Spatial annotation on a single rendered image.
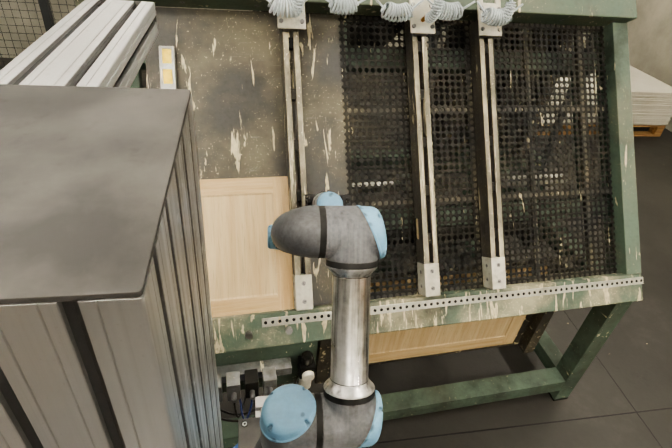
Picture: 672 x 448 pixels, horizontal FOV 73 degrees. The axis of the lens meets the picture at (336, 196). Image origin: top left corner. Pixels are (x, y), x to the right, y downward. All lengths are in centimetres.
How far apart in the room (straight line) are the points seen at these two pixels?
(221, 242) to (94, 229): 141
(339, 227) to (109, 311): 74
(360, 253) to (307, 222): 13
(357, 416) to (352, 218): 42
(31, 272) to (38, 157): 11
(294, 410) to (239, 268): 74
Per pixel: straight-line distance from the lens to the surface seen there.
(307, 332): 173
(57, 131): 39
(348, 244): 96
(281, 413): 107
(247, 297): 171
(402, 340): 234
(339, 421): 109
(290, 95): 168
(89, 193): 31
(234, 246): 168
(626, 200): 236
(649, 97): 639
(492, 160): 194
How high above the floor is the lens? 220
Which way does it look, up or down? 35 degrees down
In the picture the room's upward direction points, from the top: 7 degrees clockwise
